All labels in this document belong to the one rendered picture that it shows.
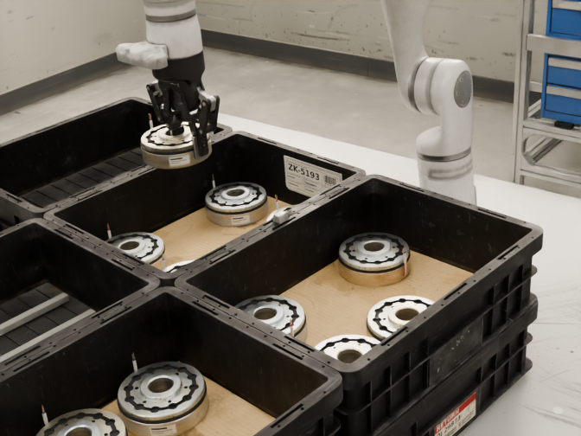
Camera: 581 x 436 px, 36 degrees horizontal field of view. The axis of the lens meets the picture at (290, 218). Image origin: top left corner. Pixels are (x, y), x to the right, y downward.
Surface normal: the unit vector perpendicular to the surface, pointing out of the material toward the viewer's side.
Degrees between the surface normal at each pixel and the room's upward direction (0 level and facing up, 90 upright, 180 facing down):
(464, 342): 90
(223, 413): 0
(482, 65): 90
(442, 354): 90
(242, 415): 0
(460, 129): 86
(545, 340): 0
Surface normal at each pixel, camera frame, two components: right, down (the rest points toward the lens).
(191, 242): -0.07, -0.88
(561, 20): -0.62, 0.40
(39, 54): 0.78, 0.25
